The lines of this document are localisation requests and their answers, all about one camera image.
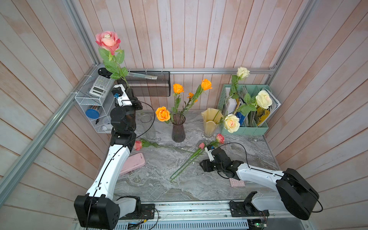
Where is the orange rose large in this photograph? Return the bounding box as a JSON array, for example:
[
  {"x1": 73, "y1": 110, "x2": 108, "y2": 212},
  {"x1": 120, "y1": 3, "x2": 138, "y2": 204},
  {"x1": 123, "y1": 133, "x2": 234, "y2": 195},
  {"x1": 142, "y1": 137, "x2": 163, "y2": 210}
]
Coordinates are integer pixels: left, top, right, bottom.
[{"x1": 155, "y1": 106, "x2": 173, "y2": 124}]

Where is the cream rose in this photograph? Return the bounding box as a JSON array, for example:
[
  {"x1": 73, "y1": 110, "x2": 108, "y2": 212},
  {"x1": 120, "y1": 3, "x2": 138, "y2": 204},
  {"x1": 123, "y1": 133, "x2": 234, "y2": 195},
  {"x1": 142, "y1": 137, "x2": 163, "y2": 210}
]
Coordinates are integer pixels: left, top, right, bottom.
[
  {"x1": 226, "y1": 67, "x2": 252, "y2": 116},
  {"x1": 234, "y1": 90, "x2": 273, "y2": 116},
  {"x1": 220, "y1": 114, "x2": 240, "y2": 133}
]

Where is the orange carnation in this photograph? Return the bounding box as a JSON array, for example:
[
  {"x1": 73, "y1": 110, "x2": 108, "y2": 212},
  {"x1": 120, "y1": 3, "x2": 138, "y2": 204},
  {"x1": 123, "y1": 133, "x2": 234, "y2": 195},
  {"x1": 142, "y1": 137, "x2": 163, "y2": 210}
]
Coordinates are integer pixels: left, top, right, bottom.
[{"x1": 181, "y1": 93, "x2": 198, "y2": 117}]

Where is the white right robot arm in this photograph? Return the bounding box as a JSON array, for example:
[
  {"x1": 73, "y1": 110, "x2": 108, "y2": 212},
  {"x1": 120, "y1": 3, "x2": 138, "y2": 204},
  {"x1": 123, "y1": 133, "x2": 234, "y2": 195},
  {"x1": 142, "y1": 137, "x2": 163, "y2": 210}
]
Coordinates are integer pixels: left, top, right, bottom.
[{"x1": 200, "y1": 147, "x2": 319, "y2": 220}]

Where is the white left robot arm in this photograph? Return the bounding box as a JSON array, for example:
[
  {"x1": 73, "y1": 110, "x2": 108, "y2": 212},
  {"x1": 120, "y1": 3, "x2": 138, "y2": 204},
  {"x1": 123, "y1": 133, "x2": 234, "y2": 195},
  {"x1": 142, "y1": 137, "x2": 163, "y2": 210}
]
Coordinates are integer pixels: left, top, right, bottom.
[{"x1": 74, "y1": 84, "x2": 142, "y2": 230}]

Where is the pink calculator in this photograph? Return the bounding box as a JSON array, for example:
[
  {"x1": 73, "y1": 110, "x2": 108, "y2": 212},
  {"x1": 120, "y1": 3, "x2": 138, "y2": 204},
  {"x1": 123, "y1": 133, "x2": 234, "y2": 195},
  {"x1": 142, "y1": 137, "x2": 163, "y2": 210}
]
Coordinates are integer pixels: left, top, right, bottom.
[{"x1": 229, "y1": 178, "x2": 245, "y2": 187}]

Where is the white mug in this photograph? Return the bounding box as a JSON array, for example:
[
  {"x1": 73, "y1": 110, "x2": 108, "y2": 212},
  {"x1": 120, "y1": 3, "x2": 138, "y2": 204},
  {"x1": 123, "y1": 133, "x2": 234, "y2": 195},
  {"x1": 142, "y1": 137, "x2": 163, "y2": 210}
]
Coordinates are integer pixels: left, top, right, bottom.
[{"x1": 102, "y1": 123, "x2": 113, "y2": 132}]

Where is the clear glass vase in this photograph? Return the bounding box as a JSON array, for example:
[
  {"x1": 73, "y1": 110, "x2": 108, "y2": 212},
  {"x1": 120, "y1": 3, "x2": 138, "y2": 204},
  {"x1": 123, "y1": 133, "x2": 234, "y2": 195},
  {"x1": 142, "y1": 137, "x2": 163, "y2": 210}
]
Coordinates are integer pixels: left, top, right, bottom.
[{"x1": 140, "y1": 114, "x2": 156, "y2": 140}]

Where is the blue lidded jar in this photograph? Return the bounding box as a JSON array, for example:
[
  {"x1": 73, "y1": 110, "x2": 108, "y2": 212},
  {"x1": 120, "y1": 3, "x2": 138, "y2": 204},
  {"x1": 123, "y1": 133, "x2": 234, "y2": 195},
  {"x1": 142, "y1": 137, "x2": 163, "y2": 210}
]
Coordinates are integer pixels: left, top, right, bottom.
[{"x1": 85, "y1": 105, "x2": 101, "y2": 119}]

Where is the white desk calculator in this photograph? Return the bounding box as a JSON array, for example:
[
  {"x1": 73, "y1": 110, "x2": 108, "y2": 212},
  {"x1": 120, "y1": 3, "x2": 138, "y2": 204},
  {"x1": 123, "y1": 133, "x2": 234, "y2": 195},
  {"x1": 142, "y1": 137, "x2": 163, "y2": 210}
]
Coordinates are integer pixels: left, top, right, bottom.
[{"x1": 89, "y1": 75, "x2": 114, "y2": 98}]

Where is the yellow ruffled vase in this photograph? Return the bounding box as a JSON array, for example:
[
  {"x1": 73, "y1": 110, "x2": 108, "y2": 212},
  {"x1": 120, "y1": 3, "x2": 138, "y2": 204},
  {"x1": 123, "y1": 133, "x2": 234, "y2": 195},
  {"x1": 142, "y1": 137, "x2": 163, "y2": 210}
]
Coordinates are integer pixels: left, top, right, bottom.
[{"x1": 201, "y1": 108, "x2": 224, "y2": 140}]

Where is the round grey speaker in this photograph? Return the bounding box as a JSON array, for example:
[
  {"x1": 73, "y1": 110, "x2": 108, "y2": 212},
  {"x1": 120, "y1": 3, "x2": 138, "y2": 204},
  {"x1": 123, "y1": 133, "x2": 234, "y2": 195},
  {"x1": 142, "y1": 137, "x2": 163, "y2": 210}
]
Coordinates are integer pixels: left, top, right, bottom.
[{"x1": 97, "y1": 64, "x2": 112, "y2": 79}]

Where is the pink heart-shaped box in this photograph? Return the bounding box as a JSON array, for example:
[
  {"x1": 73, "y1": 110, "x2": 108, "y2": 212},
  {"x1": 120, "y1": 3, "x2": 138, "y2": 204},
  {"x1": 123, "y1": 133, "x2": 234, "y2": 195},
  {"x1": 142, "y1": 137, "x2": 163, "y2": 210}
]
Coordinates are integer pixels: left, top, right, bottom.
[{"x1": 119, "y1": 152, "x2": 146, "y2": 175}]

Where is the dark purple glass vase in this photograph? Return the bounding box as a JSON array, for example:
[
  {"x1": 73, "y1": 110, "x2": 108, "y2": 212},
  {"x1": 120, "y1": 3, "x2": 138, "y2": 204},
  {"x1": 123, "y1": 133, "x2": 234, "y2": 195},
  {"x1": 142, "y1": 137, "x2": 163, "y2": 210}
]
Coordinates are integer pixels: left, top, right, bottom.
[{"x1": 172, "y1": 114, "x2": 186, "y2": 143}]

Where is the white book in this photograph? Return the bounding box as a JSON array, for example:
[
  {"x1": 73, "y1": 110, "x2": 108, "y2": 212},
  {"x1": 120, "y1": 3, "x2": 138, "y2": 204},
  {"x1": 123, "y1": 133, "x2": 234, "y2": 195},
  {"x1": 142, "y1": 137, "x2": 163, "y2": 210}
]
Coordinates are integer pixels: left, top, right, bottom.
[{"x1": 222, "y1": 87, "x2": 237, "y2": 116}]

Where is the yellow cover magazine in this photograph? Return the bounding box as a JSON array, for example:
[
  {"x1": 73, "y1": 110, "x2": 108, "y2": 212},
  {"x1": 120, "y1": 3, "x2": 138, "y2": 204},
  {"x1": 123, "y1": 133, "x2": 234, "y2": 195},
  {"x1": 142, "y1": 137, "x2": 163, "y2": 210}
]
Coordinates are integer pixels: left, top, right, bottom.
[{"x1": 255, "y1": 88, "x2": 281, "y2": 127}]

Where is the mint green file organizer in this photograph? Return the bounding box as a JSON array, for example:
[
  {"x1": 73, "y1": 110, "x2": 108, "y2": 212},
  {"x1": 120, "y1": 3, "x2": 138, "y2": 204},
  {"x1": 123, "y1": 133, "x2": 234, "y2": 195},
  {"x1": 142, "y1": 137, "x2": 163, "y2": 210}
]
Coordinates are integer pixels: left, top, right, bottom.
[{"x1": 217, "y1": 84, "x2": 272, "y2": 135}]

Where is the black mesh wall basket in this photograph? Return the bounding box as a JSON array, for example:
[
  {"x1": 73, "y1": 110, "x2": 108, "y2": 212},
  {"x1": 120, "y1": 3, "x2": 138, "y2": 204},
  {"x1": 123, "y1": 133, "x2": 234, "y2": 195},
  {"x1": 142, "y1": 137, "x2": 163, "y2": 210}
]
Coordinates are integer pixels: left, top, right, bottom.
[{"x1": 126, "y1": 71, "x2": 171, "y2": 97}]

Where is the white wire wall shelf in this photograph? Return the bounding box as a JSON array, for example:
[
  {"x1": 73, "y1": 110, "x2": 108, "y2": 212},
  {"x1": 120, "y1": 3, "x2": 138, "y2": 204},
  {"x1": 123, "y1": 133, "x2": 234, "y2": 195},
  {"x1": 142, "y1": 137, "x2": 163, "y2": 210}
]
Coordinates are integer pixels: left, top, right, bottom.
[{"x1": 75, "y1": 66, "x2": 117, "y2": 134}]

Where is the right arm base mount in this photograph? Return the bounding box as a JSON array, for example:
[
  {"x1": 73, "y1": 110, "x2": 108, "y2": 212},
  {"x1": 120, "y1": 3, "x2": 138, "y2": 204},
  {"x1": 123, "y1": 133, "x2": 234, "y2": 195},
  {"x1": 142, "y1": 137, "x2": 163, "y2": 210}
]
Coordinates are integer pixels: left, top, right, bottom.
[{"x1": 229, "y1": 191, "x2": 269, "y2": 218}]

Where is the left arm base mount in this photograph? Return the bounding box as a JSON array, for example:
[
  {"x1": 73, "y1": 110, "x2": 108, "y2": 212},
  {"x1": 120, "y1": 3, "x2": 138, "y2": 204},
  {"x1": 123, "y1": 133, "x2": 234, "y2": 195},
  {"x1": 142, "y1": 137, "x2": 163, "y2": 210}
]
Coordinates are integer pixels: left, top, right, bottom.
[{"x1": 116, "y1": 196, "x2": 155, "y2": 219}]

